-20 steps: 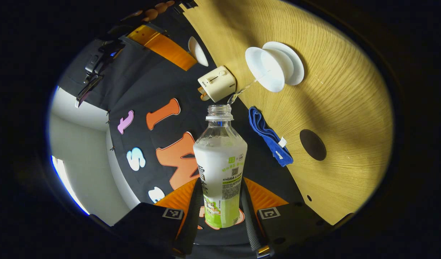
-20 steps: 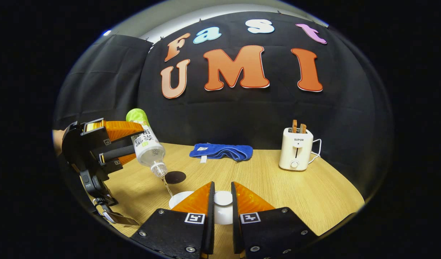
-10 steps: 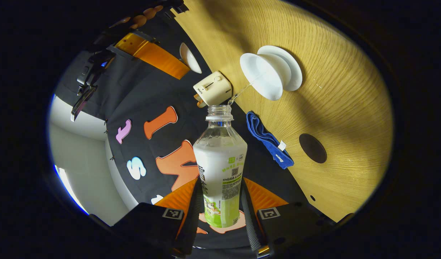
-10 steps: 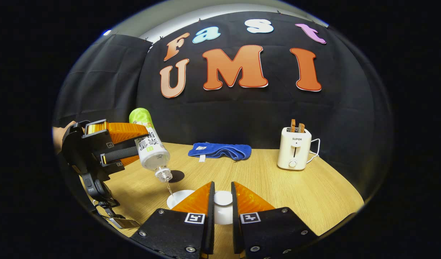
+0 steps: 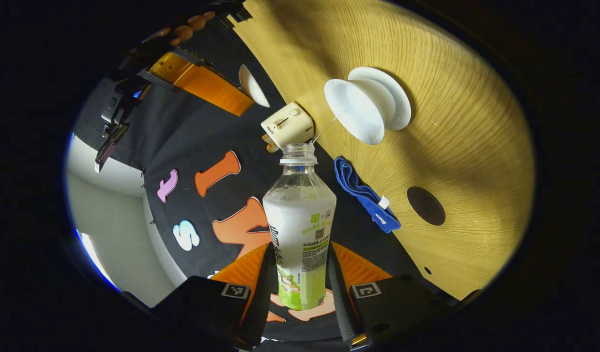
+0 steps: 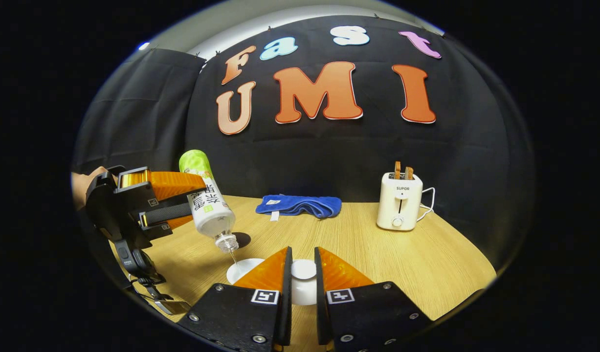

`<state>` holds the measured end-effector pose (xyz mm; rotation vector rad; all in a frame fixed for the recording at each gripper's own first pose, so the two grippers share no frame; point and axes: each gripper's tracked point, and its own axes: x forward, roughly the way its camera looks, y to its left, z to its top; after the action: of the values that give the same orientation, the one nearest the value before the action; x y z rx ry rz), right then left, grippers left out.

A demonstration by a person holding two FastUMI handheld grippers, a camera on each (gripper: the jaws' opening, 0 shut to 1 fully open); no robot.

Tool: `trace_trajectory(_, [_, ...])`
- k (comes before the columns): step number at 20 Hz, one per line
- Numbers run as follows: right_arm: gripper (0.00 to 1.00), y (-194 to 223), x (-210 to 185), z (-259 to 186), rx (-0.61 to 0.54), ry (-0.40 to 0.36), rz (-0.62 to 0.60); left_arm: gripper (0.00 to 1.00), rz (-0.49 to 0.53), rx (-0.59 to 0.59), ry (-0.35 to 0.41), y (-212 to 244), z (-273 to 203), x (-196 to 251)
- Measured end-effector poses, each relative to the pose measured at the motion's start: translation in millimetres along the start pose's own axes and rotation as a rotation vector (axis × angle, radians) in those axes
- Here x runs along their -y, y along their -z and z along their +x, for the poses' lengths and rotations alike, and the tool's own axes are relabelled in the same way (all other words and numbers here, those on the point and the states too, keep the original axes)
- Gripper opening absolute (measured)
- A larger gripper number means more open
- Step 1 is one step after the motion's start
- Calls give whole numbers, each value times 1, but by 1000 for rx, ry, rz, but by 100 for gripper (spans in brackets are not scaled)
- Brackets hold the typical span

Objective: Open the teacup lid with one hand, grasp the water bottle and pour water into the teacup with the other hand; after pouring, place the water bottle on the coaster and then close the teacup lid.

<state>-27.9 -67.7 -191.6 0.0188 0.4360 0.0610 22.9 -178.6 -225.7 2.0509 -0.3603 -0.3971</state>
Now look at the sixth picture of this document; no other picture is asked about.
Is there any clear water bottle green label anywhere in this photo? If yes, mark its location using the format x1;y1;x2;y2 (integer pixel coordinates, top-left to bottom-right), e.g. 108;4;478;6
178;149;240;254

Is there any white toaster cable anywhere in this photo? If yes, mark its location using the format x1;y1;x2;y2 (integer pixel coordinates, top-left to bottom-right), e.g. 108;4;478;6
417;187;436;222

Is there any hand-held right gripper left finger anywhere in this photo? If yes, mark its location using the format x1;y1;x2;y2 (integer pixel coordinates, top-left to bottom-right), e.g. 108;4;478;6
177;246;294;352

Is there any white toaster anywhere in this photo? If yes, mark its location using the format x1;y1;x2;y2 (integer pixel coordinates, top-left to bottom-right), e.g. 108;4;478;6
376;172;423;231

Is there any white teacup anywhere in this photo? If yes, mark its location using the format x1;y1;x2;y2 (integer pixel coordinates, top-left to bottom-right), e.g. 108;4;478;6
226;258;266;285

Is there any black backdrop cloth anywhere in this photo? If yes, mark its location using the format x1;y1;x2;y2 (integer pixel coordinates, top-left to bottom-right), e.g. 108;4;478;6
72;15;535;269

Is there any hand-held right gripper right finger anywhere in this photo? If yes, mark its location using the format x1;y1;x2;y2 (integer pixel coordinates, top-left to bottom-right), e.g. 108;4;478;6
313;246;435;352

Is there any blue folded towel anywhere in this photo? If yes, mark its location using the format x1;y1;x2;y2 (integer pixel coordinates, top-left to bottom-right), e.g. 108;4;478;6
255;195;343;221

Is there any white teacup lid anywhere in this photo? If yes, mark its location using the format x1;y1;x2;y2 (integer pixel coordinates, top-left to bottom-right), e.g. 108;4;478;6
290;259;318;307

